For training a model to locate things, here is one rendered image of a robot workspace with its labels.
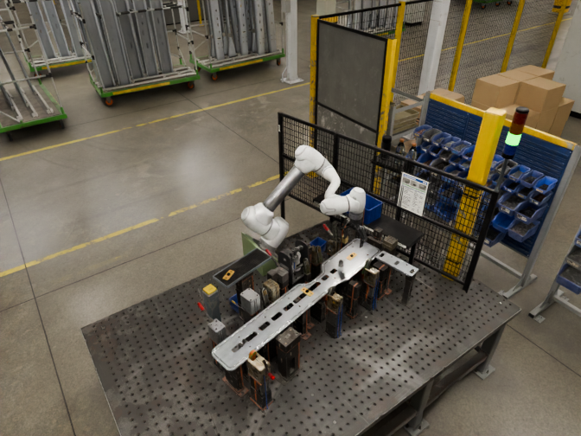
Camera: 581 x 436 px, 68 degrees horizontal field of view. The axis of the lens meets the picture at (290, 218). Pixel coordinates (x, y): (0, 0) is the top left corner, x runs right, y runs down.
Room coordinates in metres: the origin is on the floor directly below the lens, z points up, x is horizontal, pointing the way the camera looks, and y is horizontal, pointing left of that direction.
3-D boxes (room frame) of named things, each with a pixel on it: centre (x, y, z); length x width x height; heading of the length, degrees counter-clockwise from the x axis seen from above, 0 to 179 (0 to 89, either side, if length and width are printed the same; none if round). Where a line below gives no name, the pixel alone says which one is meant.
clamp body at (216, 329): (1.63, 0.43, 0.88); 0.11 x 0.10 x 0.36; 46
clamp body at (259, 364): (1.39, 0.17, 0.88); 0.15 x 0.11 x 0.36; 46
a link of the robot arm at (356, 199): (2.27, -0.41, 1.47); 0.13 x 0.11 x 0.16; 107
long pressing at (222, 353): (1.92, -0.09, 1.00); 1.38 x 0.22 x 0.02; 136
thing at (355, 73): (4.63, -0.64, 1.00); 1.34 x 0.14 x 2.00; 34
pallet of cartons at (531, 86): (5.83, -3.28, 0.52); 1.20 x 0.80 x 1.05; 121
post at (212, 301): (1.82, 0.48, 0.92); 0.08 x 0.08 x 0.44; 46
